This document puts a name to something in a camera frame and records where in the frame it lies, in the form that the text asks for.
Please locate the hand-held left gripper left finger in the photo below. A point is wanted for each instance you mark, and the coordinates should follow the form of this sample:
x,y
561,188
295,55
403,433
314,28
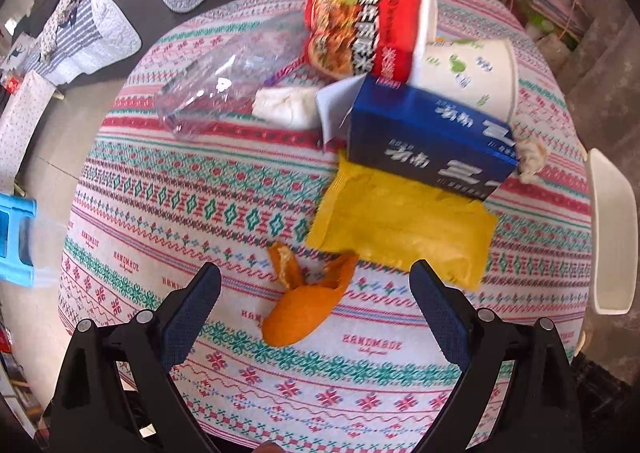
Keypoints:
x,y
192,318

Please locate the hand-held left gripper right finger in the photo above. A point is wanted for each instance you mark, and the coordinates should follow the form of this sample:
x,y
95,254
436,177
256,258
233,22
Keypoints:
x,y
440,313

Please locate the yellow plastic packet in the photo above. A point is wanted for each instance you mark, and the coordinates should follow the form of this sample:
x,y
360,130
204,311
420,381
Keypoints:
x,y
400,223

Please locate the orange peel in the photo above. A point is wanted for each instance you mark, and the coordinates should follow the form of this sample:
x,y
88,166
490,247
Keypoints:
x,y
300,313

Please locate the patterned knit tablecloth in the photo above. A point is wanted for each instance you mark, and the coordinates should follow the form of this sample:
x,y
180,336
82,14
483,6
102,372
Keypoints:
x,y
175,213

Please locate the small crumpled tissue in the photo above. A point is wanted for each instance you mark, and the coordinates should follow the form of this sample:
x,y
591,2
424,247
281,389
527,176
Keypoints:
x,y
531,158

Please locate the blue cardboard box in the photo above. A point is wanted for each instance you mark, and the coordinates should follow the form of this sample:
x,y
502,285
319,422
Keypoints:
x,y
415,133

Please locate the white chair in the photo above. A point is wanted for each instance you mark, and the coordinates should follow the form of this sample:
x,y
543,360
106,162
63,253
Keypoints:
x,y
610,233

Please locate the blue plastic stool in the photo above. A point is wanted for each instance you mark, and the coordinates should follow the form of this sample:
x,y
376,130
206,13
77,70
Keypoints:
x,y
17,238

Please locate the white tissue wad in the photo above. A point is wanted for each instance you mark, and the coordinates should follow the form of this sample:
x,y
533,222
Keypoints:
x,y
285,105

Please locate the white paper cup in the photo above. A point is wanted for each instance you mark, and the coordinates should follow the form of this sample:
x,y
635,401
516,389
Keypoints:
x,y
475,78

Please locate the clear plastic bag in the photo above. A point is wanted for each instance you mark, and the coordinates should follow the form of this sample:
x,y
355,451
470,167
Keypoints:
x,y
215,78

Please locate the table with dotted white cloth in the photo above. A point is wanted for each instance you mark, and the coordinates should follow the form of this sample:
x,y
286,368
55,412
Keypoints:
x,y
22,133

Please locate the striped quilted sofa cover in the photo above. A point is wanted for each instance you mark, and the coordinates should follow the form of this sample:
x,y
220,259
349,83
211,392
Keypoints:
x,y
95,33

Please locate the red instant noodle bowl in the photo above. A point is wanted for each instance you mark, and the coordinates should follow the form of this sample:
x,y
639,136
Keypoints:
x,y
360,18

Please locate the pile of books and papers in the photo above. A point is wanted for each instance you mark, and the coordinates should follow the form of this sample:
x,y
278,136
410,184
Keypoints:
x,y
550,8

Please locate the floral cloth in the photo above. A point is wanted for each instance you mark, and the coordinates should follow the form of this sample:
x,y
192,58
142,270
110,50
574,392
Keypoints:
x,y
65,13

